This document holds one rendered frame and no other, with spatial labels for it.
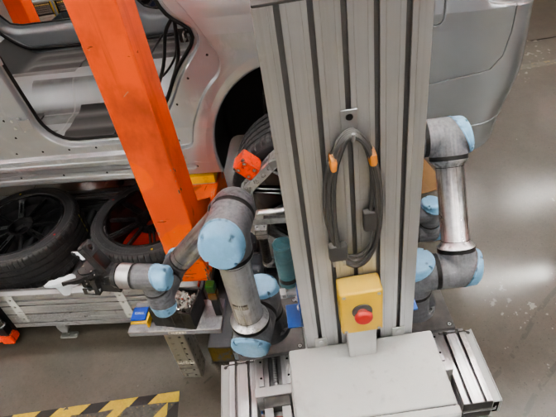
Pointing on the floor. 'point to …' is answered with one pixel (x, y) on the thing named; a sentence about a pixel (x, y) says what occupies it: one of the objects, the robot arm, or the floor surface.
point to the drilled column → (187, 354)
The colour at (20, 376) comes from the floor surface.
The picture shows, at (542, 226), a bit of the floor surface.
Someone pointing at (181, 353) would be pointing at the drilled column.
